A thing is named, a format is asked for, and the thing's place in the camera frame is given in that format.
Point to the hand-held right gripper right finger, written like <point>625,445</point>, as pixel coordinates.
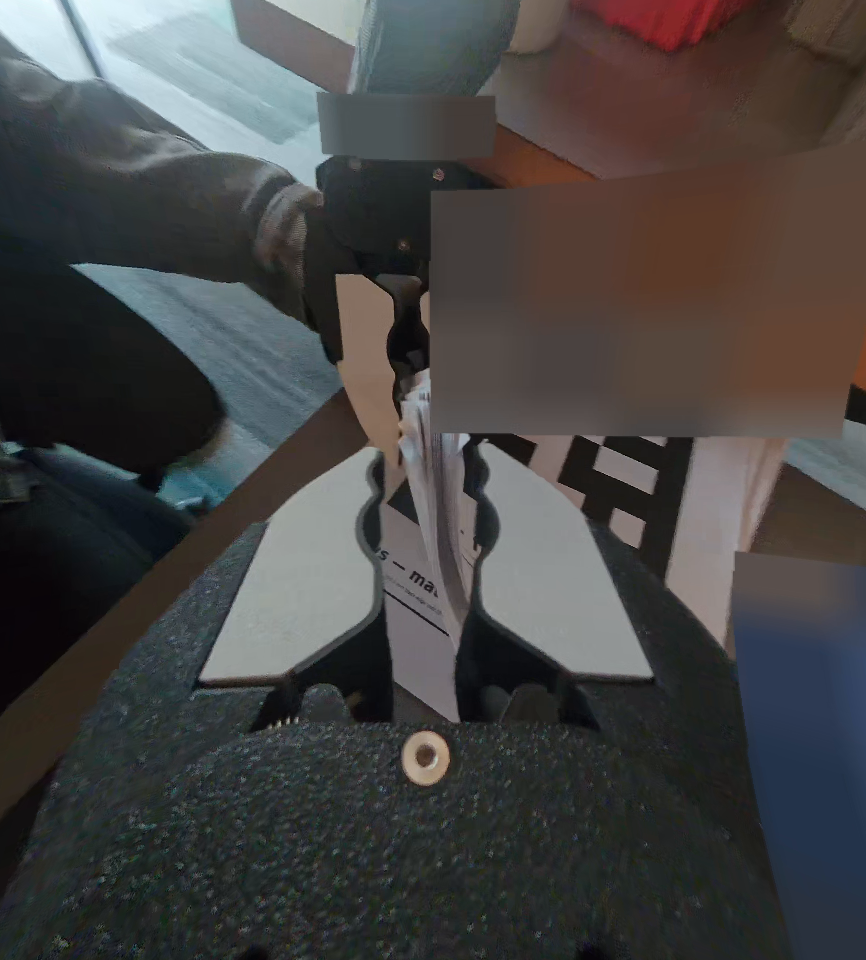
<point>553,585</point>

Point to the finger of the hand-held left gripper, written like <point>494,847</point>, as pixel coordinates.
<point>361,337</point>

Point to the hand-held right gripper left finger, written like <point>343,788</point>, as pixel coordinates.
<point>305,585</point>

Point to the white printed paper booklet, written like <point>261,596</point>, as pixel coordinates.
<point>433,517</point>

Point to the brown wooden desk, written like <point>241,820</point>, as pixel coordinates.
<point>177,592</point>

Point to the dark grey mesh object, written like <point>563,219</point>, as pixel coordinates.
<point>433,45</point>

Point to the red crate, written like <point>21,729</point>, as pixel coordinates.
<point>650,19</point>

